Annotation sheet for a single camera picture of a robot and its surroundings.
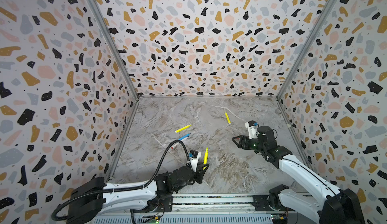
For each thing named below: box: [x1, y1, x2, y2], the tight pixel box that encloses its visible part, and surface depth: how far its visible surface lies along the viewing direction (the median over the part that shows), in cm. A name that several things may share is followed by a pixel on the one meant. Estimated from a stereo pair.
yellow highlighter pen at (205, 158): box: [202, 147, 209, 170], surface depth 76 cm
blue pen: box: [178, 132, 192, 141], surface depth 99 cm
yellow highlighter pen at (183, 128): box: [174, 124, 192, 134], surface depth 105 cm
